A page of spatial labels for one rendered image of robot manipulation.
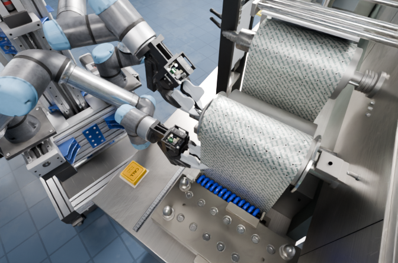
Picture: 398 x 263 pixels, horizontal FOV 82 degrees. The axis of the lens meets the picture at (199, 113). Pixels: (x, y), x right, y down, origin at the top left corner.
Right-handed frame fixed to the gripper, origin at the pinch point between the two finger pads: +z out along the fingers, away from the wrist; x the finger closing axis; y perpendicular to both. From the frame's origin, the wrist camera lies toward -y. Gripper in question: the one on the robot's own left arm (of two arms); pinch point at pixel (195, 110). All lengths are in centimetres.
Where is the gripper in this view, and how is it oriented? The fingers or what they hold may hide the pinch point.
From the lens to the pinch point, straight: 60.9
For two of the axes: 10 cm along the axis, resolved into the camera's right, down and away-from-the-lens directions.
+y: 5.4, -2.1, -8.2
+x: 5.5, -6.5, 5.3
